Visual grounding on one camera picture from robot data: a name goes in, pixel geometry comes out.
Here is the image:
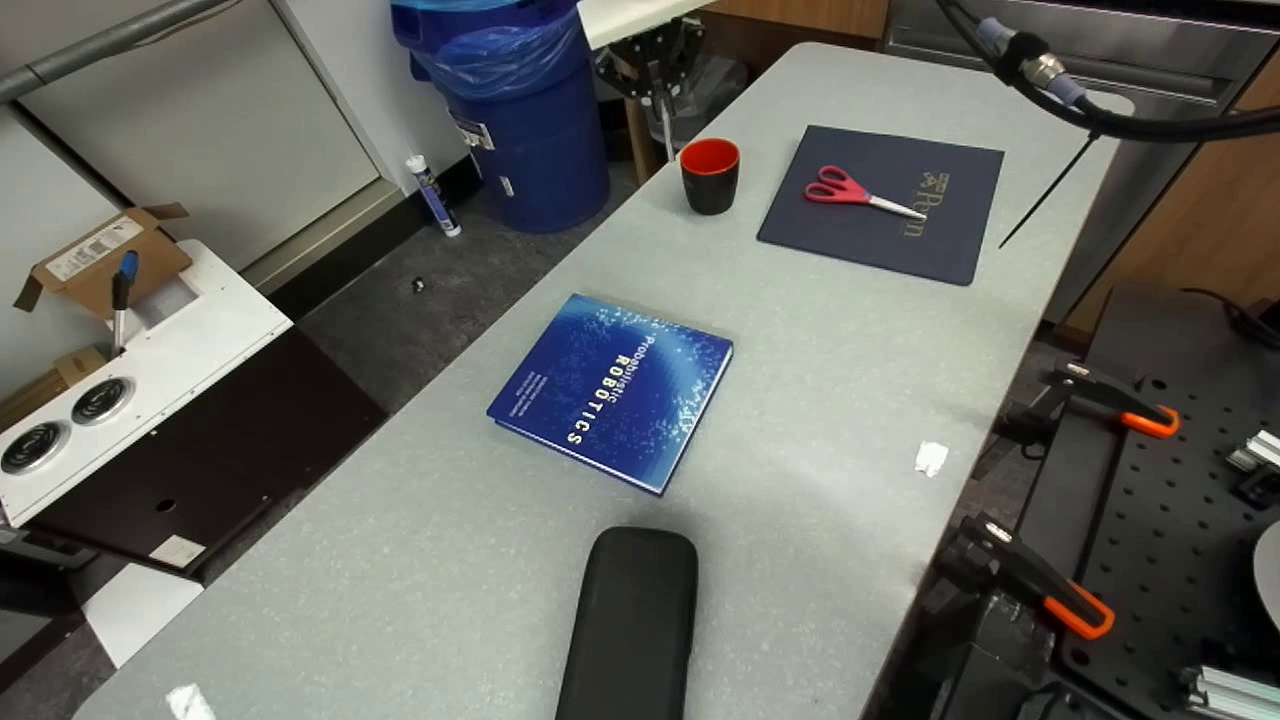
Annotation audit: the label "black cup red inside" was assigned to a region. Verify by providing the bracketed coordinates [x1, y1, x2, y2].
[676, 135, 746, 220]

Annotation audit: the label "navy blue binder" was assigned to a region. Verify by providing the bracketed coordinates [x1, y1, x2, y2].
[751, 125, 1010, 290]

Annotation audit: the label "black clamp orange handle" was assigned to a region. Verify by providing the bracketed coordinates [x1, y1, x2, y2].
[951, 511, 1121, 648]
[1038, 361, 1190, 446]

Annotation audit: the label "blue robotics book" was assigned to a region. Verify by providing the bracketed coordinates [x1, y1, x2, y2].
[486, 294, 739, 499]

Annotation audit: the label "wooden counter white top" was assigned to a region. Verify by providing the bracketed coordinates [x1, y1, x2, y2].
[578, 0, 895, 76]

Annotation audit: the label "blue tool in cardboard box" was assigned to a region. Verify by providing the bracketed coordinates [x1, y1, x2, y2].
[110, 252, 143, 319]

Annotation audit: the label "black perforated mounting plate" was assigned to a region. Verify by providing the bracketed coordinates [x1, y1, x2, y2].
[1052, 283, 1280, 720]

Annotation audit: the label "black zippered pencil case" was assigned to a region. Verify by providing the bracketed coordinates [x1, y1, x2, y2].
[554, 523, 706, 720]

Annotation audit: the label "blue trash bin with liner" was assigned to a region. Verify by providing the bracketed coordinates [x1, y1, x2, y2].
[389, 0, 616, 237]

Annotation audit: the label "open cardboard box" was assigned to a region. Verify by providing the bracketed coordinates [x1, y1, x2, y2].
[12, 199, 196, 326]

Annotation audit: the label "white wall panel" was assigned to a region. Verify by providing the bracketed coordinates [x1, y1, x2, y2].
[0, 0, 393, 278]

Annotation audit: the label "small white spray bottle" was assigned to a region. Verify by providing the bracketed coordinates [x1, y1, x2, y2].
[400, 152, 465, 245]

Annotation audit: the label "thick black cable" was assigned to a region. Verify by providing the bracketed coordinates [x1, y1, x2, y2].
[932, 0, 1280, 147]

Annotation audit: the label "wooden cabinet panel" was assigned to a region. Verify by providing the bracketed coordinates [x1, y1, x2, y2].
[1065, 51, 1280, 351]

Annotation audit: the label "red handled scissors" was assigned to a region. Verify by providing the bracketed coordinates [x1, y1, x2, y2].
[802, 159, 932, 223]

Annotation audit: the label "flat brown cardboard box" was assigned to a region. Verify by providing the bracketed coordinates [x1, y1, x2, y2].
[0, 342, 114, 434]

